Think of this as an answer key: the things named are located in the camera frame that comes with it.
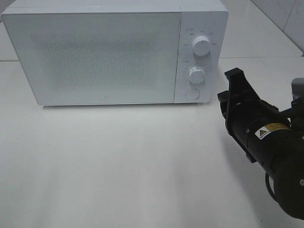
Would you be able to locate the white microwave door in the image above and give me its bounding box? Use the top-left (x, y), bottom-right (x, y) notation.
top-left (3, 12), bottom-right (181, 105)

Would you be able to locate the white microwave oven body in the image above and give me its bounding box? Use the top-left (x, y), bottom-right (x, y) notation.
top-left (1, 0), bottom-right (229, 105)

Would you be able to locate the lower white timer knob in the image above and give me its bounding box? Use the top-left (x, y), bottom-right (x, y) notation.
top-left (187, 66), bottom-right (206, 84)

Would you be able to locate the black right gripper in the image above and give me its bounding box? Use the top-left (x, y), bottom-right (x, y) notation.
top-left (217, 67), bottom-right (291, 164)

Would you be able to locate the upper white power knob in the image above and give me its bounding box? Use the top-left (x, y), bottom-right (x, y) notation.
top-left (191, 34), bottom-right (211, 57)

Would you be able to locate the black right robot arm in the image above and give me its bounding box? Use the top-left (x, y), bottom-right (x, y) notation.
top-left (218, 68), bottom-right (304, 219)

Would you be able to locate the round white door button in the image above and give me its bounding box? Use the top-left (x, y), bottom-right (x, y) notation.
top-left (185, 89), bottom-right (200, 100)

